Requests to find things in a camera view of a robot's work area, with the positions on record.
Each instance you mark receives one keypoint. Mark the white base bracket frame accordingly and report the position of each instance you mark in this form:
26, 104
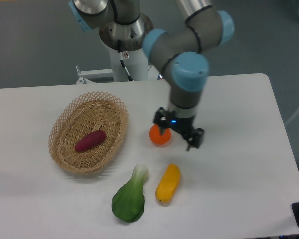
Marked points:
106, 75

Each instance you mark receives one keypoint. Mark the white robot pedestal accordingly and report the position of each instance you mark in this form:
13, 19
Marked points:
124, 44

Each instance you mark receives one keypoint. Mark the orange mandarin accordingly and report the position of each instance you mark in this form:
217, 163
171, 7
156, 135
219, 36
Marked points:
157, 138

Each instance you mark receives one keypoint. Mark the yellow mango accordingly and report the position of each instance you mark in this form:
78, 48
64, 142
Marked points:
169, 184

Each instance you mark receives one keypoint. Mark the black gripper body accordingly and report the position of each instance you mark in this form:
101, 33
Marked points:
179, 120

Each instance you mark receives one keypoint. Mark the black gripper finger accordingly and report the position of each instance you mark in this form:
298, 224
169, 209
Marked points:
161, 119
195, 138

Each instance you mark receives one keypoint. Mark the green bok choy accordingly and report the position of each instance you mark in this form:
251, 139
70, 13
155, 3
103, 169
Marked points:
128, 202

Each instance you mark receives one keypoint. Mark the woven wicker basket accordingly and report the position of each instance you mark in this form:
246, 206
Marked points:
88, 113

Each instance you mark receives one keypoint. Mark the purple sweet potato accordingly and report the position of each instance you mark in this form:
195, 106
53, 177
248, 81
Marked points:
90, 141

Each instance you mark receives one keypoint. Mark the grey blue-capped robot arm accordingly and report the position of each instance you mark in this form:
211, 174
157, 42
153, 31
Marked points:
179, 57

